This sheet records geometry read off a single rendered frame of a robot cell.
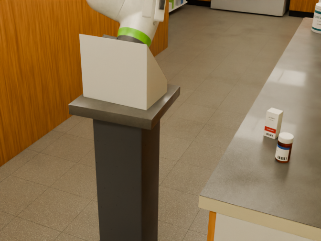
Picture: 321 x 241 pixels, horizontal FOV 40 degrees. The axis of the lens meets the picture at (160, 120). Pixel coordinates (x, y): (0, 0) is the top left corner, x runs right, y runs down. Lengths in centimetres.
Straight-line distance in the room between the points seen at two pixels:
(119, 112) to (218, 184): 51
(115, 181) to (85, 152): 138
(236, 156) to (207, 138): 200
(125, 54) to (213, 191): 59
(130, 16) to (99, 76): 24
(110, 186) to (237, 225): 76
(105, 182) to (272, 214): 86
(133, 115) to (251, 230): 59
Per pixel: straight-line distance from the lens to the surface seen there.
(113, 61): 152
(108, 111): 153
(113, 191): 178
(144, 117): 148
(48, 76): 327
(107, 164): 172
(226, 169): 123
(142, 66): 147
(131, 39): 156
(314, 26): 265
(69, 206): 262
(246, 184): 118
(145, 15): 152
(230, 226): 115
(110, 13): 162
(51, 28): 324
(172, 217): 251
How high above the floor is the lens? 161
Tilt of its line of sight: 27 degrees down
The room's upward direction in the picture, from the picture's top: 1 degrees clockwise
